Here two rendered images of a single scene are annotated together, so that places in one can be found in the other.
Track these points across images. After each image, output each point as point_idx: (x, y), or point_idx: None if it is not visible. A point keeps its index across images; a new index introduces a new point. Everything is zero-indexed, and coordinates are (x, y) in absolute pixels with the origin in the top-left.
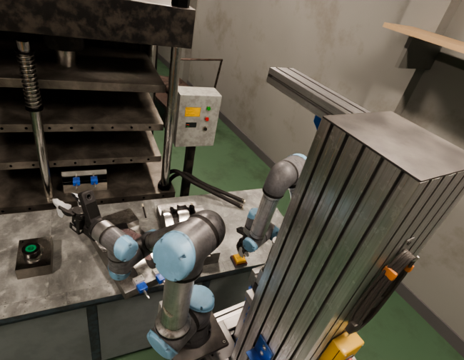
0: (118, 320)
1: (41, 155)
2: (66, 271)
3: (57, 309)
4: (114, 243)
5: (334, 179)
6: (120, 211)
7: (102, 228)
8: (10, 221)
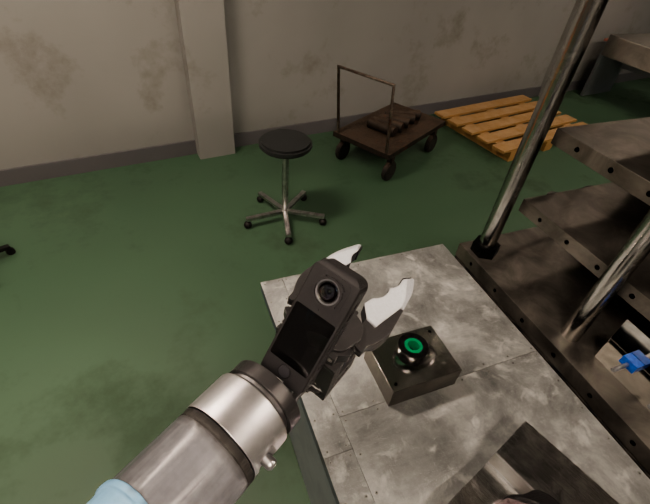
0: None
1: (621, 259)
2: (401, 429)
3: (317, 445)
4: (116, 478)
5: None
6: (613, 502)
7: (209, 402)
8: (475, 303)
